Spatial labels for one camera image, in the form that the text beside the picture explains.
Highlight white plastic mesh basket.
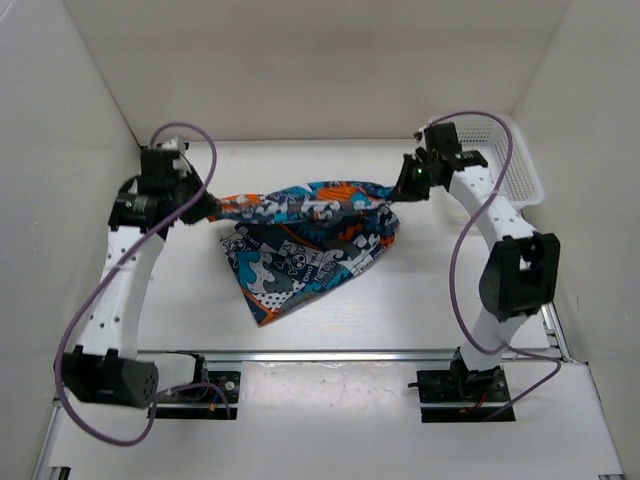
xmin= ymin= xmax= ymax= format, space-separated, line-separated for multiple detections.
xmin=428 ymin=113 xmax=544 ymax=210

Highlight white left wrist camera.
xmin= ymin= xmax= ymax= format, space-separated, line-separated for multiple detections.
xmin=157 ymin=136 xmax=191 ymax=178

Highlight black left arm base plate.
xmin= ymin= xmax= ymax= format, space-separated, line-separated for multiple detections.
xmin=140 ymin=351 xmax=241 ymax=420

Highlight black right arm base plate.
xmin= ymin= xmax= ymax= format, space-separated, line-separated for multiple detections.
xmin=407 ymin=367 xmax=516 ymax=424

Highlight aluminium table edge rail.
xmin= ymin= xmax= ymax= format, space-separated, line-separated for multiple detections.
xmin=134 ymin=347 xmax=569 ymax=365

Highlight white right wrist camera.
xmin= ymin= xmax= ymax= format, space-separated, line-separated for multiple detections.
xmin=413 ymin=126 xmax=427 ymax=148

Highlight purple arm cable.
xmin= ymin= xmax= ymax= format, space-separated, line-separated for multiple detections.
xmin=427 ymin=110 xmax=562 ymax=421
xmin=53 ymin=121 xmax=232 ymax=445

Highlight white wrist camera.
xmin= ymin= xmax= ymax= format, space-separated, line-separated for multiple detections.
xmin=413 ymin=126 xmax=427 ymax=148
xmin=157 ymin=136 xmax=191 ymax=178

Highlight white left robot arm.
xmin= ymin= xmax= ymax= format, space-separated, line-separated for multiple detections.
xmin=54 ymin=139 xmax=215 ymax=409

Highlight colourful patterned shorts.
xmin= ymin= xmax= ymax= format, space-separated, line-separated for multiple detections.
xmin=208 ymin=181 xmax=400 ymax=326

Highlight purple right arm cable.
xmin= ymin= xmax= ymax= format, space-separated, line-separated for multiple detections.
xmin=427 ymin=110 xmax=562 ymax=421

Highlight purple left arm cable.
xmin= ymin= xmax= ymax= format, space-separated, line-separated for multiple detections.
xmin=53 ymin=121 xmax=232 ymax=445

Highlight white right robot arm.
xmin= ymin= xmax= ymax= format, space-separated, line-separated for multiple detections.
xmin=392 ymin=123 xmax=560 ymax=400

